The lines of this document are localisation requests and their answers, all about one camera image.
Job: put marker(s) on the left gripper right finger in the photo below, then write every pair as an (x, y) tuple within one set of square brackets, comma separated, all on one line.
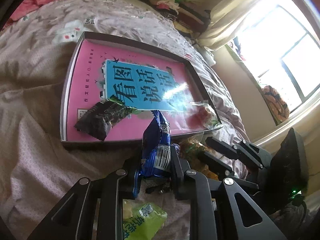
[(219, 209)]

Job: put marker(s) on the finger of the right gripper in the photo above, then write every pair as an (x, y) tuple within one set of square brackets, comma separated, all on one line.
[(223, 171), (249, 154)]

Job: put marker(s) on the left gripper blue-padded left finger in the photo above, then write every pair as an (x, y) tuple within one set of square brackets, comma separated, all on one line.
[(92, 206)]

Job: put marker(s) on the green bag yellow cake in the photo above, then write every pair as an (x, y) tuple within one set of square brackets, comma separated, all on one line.
[(141, 221)]

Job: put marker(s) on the clear bag nut cookie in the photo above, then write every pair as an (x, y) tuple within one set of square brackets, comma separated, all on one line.
[(201, 113)]

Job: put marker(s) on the blue white snack packet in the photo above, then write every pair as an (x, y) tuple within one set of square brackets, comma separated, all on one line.
[(156, 152)]

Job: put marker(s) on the green black candy wrapper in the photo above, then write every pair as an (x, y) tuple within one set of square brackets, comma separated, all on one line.
[(99, 119)]

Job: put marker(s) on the orange cracker pack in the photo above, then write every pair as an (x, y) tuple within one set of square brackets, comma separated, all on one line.
[(189, 150)]

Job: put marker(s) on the floral cushion on sill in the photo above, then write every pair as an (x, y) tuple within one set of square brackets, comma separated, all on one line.
[(277, 106)]

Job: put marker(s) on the mauve floral quilt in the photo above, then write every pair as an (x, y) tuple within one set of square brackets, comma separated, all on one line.
[(36, 170)]

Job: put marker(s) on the pink and blue book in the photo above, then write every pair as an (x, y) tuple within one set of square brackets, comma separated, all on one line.
[(125, 92)]

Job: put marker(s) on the shallow grey cardboard tray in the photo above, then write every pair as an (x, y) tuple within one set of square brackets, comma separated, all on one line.
[(75, 79)]

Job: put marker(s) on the cream curtain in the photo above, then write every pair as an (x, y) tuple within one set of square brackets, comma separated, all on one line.
[(226, 20)]

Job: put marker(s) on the pile of folded clothes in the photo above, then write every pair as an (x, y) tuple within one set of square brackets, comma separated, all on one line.
[(188, 17)]

